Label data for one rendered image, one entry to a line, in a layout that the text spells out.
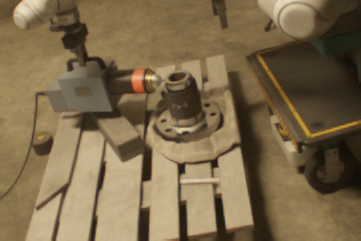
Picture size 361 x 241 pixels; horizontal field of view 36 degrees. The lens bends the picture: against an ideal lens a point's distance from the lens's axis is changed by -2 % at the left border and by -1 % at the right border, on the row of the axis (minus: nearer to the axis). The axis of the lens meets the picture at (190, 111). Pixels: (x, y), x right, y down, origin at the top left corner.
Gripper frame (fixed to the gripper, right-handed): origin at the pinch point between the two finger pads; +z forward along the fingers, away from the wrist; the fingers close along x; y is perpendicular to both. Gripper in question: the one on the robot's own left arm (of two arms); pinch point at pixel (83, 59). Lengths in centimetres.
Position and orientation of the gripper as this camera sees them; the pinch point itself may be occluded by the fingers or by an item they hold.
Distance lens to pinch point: 230.8
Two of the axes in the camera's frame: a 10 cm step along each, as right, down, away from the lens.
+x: 2.7, -5.7, 7.8
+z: 2.1, 8.2, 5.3
